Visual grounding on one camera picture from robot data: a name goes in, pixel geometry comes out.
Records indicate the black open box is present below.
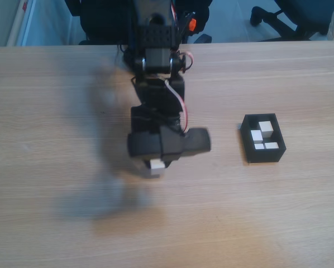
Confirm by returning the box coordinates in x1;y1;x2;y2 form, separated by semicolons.
241;113;287;165

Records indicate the white panel with red mark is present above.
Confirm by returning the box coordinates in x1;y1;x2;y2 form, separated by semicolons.
6;0;73;47

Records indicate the white and red cable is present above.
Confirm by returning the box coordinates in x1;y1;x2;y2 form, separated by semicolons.
164;79;190;134

